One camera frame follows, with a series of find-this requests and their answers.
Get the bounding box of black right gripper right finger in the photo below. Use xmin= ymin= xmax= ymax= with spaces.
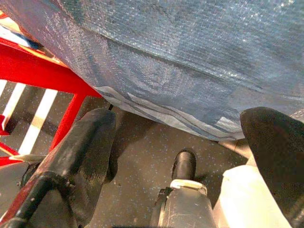
xmin=239 ymin=106 xmax=304 ymax=228

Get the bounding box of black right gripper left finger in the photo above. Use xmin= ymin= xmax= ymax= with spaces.
xmin=22 ymin=108 xmax=117 ymax=228

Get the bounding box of white slat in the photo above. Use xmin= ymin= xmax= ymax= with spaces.
xmin=1 ymin=83 xmax=26 ymax=129
xmin=18 ymin=89 xmax=59 ymax=155

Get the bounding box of white robot body cover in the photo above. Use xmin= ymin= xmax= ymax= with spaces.
xmin=213 ymin=155 xmax=287 ymax=228

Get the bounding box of black robot foot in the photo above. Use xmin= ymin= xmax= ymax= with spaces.
xmin=171 ymin=148 xmax=197 ymax=181

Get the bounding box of blue woven cloth garment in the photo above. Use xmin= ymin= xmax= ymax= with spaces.
xmin=0 ymin=0 xmax=304 ymax=141

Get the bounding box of red metal frame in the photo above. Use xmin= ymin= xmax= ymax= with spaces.
xmin=0 ymin=10 xmax=103 ymax=167

